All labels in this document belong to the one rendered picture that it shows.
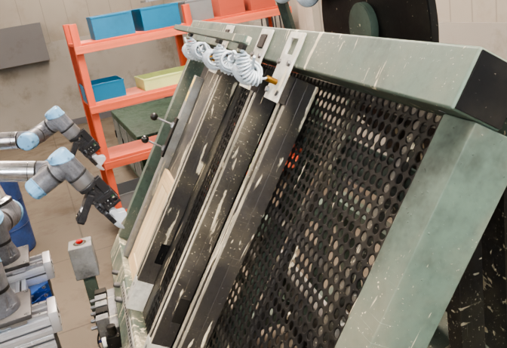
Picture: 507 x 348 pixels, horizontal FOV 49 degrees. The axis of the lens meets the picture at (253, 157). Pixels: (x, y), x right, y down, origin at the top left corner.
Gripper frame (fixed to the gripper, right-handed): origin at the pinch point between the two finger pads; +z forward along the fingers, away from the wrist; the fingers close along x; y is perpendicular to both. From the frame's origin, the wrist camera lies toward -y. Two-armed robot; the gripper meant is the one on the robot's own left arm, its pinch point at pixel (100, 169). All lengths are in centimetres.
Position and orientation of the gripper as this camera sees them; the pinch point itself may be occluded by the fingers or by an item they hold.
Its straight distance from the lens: 269.5
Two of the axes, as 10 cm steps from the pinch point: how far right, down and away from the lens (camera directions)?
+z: 5.7, 7.1, 4.1
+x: -3.6, -2.4, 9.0
